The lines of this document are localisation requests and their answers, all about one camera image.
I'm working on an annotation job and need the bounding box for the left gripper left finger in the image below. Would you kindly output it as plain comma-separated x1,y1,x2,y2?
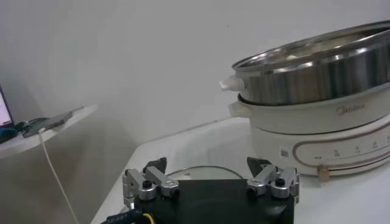
121,156,180,211

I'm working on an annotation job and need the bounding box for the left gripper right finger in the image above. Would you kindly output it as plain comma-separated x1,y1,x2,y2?
246,156,301,205

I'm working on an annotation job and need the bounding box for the stainless steel steamer basket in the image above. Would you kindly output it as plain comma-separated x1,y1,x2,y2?
219,20,390,106

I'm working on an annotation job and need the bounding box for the cream electric cooker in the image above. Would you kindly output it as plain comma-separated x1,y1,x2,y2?
228,91,390,183

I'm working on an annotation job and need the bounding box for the black smartphone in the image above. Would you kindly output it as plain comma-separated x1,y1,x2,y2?
23,111,74,138

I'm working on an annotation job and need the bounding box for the white side table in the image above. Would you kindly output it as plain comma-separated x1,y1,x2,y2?
0,104,98,161

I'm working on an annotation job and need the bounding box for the white charging cable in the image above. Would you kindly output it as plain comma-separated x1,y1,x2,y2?
38,127,82,224

